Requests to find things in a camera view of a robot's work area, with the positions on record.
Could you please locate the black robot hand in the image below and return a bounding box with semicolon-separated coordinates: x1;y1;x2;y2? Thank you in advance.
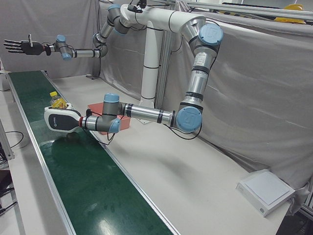
3;33;46;56

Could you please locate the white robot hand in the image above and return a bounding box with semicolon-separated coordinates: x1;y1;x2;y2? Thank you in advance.
44;102;84;142

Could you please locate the orange drink bottle yellow cap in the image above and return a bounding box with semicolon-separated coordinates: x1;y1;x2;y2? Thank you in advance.
49;91;68;110

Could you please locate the red basket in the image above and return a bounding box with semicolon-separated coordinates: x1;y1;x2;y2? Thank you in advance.
87;102;131;135

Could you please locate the green conveyor belt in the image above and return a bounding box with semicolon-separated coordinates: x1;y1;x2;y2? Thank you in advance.
6;70;181;235

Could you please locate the aluminium profile beam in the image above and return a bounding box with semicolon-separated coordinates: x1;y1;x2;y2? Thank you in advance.
0;117;15;162

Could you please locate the white robot torso column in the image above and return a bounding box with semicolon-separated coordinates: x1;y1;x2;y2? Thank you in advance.
119;3;206;101

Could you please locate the grey curtain cloth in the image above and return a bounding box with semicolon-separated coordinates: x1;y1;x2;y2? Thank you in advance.
0;0;313;213

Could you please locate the flat white box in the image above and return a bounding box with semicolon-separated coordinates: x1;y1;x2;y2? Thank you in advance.
235;168;296;217

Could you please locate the yellow hard hat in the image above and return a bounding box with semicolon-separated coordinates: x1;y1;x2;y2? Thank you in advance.
273;17;306;24
283;3;304;12

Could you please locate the black torso camera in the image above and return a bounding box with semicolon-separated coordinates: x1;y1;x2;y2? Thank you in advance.
127;0;147;13

